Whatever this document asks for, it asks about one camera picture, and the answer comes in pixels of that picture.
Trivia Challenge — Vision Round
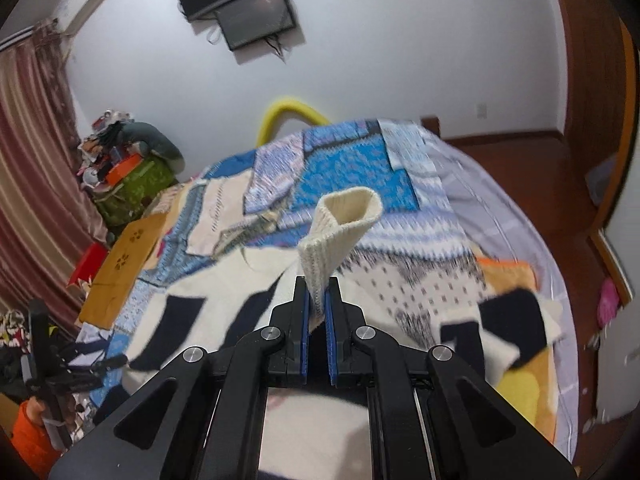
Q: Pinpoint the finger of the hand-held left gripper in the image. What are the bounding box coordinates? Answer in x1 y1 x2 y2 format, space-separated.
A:
70 354 129 377

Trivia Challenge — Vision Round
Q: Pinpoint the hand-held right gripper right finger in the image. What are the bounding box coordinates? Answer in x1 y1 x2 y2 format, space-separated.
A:
325 279 577 480

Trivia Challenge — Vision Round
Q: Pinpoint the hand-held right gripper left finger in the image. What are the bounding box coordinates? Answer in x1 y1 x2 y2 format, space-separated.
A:
50 276 311 480

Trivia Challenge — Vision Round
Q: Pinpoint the white and navy knit sweater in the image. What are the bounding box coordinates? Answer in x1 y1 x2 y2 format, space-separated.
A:
122 187 563 480

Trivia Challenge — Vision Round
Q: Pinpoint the person's left forearm orange sleeve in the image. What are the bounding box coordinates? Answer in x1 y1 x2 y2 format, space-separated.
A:
10 395 65 480

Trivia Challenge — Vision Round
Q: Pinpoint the red box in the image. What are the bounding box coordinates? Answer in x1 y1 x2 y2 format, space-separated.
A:
70 242 113 286

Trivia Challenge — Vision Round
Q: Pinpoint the wooden lap board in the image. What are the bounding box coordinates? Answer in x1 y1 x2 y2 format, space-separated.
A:
79 212 168 331

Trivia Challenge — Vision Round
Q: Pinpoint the blue patchwork blanket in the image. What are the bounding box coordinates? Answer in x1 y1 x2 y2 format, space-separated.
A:
80 117 488 361

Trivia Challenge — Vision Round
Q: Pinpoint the green patterned bag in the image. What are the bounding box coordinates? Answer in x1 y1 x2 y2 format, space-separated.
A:
94 156 178 233

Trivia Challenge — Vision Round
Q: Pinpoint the striped maroon curtain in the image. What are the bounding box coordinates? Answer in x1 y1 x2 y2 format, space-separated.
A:
0 19 108 331

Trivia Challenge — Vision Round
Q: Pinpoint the orange box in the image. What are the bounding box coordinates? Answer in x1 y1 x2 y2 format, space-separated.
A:
107 155 146 183

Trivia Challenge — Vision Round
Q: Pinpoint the orange floral blanket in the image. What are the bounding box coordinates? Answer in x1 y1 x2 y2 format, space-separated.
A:
475 257 558 453

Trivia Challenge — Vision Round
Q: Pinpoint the lavender bed sheet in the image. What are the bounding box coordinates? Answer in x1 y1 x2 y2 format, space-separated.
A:
425 122 582 463

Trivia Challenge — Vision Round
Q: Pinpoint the yellow padded tube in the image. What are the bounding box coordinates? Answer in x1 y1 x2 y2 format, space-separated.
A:
256 96 332 148

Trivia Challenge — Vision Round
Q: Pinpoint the grey cloth bundle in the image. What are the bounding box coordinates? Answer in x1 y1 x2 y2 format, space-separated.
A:
120 121 186 171

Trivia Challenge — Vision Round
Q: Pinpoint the pink bag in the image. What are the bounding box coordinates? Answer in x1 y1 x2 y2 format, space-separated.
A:
597 277 622 328

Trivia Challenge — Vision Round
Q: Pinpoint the brown wooden door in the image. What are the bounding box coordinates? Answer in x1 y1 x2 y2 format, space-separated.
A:
542 0 640 311

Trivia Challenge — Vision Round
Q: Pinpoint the small black wall screen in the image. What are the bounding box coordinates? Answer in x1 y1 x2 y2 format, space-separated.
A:
215 0 297 52

